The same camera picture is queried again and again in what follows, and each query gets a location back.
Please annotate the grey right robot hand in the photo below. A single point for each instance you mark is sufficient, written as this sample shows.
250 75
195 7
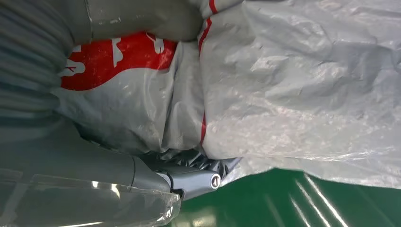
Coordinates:
78 163

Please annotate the green conveyor belt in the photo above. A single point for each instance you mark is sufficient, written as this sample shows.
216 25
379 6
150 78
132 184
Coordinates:
266 206

